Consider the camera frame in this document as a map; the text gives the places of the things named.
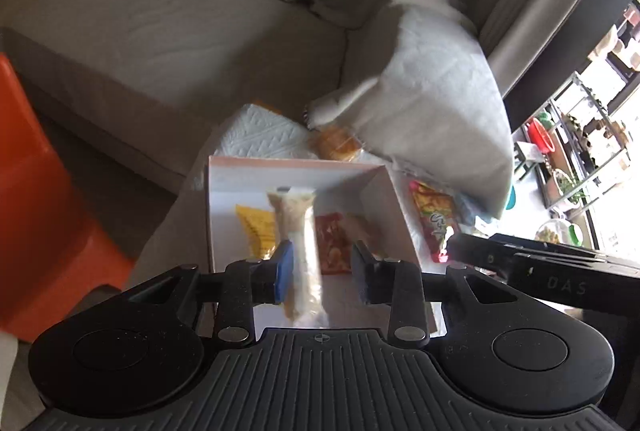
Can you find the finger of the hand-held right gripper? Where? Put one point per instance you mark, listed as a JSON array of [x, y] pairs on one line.
[[475, 253], [550, 248]]

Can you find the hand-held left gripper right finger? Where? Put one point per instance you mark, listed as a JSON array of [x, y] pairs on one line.
[[362, 276]]

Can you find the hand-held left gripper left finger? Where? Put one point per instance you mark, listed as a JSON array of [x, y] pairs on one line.
[[284, 273]]

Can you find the long white pastry packet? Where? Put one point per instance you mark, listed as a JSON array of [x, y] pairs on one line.
[[300, 236]]

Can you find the yellow snack packet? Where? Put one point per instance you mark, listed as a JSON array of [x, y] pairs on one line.
[[255, 226]]

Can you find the red green snack packet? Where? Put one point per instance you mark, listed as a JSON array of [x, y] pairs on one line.
[[432, 211]]

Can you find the white cardboard box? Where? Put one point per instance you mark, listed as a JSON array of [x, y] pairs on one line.
[[382, 211]]

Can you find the metal plant rack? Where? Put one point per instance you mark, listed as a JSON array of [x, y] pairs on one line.
[[575, 151]]

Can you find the red plastic basin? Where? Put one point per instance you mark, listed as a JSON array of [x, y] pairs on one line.
[[540, 136]]

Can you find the orange bun packet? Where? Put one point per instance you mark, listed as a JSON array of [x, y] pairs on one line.
[[335, 143]]

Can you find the white armrest cloth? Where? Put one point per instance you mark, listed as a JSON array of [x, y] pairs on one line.
[[435, 111]]

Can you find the orange plastic stool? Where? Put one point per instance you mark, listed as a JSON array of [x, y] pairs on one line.
[[40, 211]]

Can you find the grey sofa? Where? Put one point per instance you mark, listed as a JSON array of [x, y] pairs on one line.
[[150, 36]]

